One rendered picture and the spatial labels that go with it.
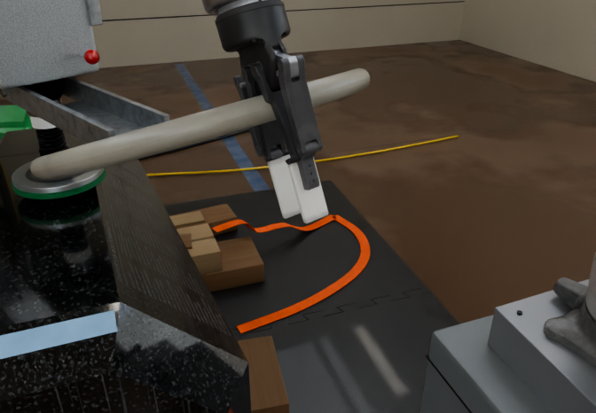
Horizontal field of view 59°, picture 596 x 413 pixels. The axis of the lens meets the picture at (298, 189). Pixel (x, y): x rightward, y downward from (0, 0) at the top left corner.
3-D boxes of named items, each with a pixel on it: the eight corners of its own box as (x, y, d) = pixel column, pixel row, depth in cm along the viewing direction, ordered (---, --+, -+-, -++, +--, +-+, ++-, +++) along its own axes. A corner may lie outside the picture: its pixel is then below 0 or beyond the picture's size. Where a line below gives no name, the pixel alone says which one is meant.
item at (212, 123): (-4, 190, 81) (-12, 171, 80) (241, 115, 112) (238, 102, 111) (129, 168, 44) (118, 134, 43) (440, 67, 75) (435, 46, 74)
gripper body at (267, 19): (296, -11, 53) (319, 80, 55) (262, 11, 61) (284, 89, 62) (229, 2, 50) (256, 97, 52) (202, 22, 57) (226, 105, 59)
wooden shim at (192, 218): (153, 232, 251) (152, 229, 250) (150, 222, 259) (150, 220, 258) (205, 222, 259) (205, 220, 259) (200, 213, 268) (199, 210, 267)
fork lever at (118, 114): (-34, 89, 133) (-40, 69, 130) (43, 74, 145) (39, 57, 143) (93, 164, 89) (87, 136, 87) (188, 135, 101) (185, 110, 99)
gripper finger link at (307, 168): (303, 140, 56) (317, 139, 53) (315, 185, 57) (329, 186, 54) (291, 144, 55) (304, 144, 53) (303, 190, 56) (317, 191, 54)
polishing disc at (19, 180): (119, 173, 133) (118, 168, 132) (34, 202, 119) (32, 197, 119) (80, 151, 146) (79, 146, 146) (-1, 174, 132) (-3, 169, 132)
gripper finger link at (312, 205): (309, 153, 57) (313, 153, 57) (325, 214, 59) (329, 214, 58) (286, 161, 56) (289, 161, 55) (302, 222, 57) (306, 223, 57)
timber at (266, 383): (289, 431, 162) (289, 403, 156) (251, 438, 160) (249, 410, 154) (272, 360, 188) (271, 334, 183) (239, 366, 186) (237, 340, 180)
